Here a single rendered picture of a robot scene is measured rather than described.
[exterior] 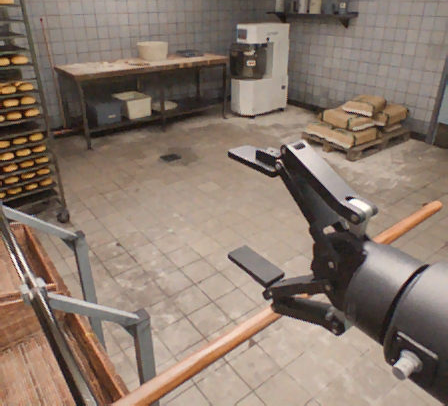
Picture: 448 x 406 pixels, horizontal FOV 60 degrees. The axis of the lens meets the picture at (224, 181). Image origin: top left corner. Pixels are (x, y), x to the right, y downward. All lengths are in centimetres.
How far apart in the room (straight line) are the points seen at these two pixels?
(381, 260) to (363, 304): 4
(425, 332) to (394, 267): 5
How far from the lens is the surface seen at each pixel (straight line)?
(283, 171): 36
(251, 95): 586
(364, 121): 474
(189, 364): 65
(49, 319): 81
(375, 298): 32
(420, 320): 30
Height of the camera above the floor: 171
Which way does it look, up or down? 26 degrees down
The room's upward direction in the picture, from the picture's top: straight up
